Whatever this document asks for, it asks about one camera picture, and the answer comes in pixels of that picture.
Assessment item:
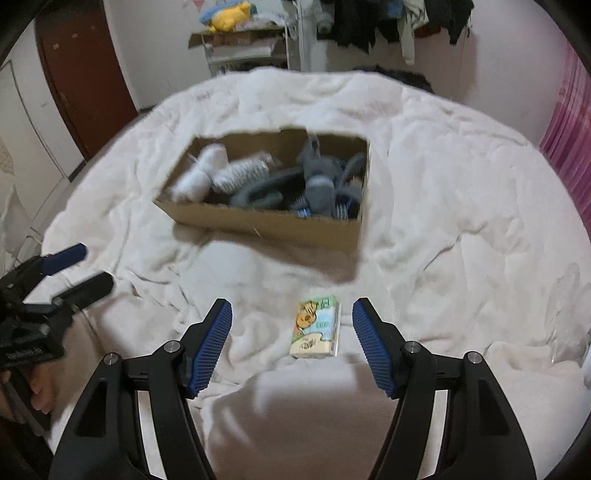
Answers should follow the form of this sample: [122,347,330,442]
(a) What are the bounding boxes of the white shelf rack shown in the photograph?
[204,31,290,77]

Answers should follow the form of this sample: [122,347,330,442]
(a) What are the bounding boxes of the cartoon tissue pack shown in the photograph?
[290,295,341,358]

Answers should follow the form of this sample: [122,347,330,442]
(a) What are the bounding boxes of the person's left hand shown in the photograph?
[1,363,55,421]

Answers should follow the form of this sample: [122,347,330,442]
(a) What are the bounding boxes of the yellow plush toy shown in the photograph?
[206,1,257,33]

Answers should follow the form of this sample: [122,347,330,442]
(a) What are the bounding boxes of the grey knit glove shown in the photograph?
[290,135,367,220]

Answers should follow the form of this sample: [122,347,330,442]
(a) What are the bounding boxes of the white sock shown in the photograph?
[169,143,228,203]

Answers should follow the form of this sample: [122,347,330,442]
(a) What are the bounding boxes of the dark red wooden door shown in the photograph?
[35,1,137,160]

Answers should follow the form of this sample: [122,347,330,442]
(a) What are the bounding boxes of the pink curtain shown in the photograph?
[540,46,591,228]

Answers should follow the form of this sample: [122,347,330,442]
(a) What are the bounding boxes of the hanging dark clothes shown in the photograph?
[315,0,474,66]

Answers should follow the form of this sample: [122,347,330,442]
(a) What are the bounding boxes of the clear plastic bag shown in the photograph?
[545,263,590,367]

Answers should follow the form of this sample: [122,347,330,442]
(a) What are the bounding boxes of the white fluffy blanket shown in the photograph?
[42,69,590,479]

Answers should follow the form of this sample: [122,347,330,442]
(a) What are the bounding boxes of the bag of cotton swabs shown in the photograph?
[212,151,281,195]

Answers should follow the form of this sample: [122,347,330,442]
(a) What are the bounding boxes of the cardboard box on shelf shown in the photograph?
[188,29,283,49]

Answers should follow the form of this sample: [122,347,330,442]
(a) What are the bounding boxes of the white wardrobe door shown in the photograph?
[1,23,84,262]

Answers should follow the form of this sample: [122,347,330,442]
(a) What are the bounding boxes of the black clothes pile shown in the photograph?
[353,65,434,94]

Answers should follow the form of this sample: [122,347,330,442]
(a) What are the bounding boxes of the grey dotted sock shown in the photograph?
[228,167,304,218]

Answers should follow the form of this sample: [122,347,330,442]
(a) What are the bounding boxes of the brown cardboard box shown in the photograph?
[153,128,369,253]

